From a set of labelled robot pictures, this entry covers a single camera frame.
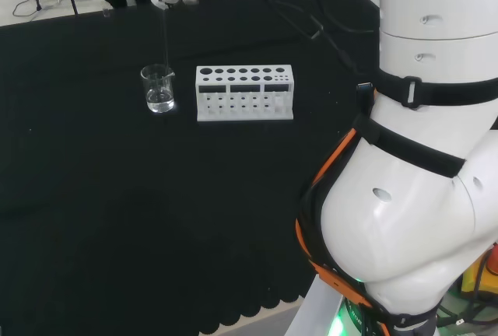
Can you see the clear glass rod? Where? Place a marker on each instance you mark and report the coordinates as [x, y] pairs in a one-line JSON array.
[[166, 36]]

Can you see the white test tube rack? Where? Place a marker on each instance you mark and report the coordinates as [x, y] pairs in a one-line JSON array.
[[244, 79]]

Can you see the clear cloth clip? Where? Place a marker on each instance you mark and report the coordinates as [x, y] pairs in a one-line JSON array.
[[106, 12]]

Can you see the clear glass beaker with water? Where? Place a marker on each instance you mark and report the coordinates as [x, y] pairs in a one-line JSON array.
[[158, 93]]

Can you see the black bench cloth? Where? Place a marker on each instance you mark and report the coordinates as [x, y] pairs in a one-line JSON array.
[[116, 196]]

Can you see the yellow stop button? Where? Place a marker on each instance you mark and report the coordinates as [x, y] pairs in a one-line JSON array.
[[480, 274]]

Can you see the white mounting pedestal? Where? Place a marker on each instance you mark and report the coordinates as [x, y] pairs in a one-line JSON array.
[[311, 305]]

